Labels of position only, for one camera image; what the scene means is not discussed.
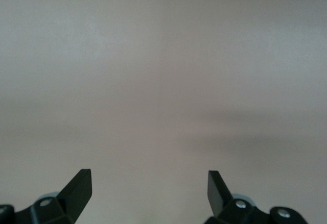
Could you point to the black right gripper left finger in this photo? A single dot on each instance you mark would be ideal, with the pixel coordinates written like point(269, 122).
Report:
point(74, 196)

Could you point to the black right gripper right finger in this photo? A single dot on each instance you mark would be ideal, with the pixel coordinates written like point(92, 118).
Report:
point(217, 196)

